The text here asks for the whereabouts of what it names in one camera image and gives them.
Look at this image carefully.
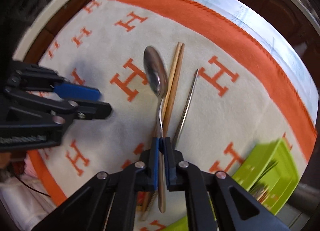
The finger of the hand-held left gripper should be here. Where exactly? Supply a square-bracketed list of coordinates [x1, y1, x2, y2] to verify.
[4, 90, 112, 132]
[7, 64, 102, 102]

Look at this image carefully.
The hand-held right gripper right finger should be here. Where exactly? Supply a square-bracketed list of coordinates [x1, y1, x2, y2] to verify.
[162, 137, 290, 231]

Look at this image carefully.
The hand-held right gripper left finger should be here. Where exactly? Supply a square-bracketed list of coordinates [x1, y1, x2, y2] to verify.
[32, 137, 161, 231]

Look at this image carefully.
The large metal spoon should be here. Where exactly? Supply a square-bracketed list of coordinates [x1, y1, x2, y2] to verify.
[143, 46, 169, 213]

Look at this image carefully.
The green plastic tray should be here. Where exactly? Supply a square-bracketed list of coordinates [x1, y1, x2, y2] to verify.
[164, 138, 300, 231]

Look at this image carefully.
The cream and orange printed blanket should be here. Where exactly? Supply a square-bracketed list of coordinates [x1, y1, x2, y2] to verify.
[26, 0, 318, 231]

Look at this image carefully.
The metal chopstick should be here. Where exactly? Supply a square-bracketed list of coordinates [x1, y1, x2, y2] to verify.
[172, 69, 199, 147]

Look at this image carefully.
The white cloth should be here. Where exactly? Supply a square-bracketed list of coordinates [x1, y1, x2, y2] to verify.
[0, 156, 59, 231]

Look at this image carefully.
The light blue table cover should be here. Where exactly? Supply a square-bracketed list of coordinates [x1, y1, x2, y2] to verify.
[130, 0, 318, 126]

